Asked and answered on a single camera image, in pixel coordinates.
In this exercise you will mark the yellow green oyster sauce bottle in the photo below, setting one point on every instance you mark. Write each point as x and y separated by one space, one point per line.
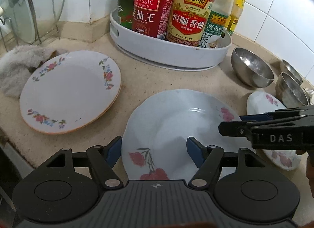
233 19

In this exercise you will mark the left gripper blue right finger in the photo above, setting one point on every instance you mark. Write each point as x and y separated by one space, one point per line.
208 161

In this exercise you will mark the large white pink-flower plate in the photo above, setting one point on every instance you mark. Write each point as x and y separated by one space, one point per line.
154 141

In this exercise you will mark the white plate colourful floral rim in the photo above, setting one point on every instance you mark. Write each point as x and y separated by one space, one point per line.
70 91

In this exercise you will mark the glass pot lid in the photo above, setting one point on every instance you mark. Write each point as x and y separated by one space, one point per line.
32 2

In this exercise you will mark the white two-tier rotating rack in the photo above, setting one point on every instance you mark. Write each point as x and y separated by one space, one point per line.
166 54

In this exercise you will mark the metal lid rack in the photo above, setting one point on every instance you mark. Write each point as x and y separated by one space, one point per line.
24 29

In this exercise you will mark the steel bowl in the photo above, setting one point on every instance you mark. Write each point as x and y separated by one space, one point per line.
289 92
288 69
251 69

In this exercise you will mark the yellow cap vinegar bottle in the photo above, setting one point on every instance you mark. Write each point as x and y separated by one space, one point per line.
187 20

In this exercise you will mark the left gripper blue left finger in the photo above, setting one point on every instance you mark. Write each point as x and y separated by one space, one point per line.
102 160

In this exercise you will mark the red label soy sauce bottle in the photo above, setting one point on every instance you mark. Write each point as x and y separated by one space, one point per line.
150 17

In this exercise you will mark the dark green oil bottle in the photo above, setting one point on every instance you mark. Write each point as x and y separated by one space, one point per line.
126 4

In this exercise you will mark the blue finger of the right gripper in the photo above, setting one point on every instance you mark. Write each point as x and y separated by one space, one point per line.
258 117

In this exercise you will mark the green label fish soy bottle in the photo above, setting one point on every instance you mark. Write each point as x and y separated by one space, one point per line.
219 14

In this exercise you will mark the small white pink-flower plate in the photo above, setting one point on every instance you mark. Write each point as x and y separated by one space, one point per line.
260 102

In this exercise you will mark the grey dish rag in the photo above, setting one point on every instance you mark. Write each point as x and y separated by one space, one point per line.
19 63

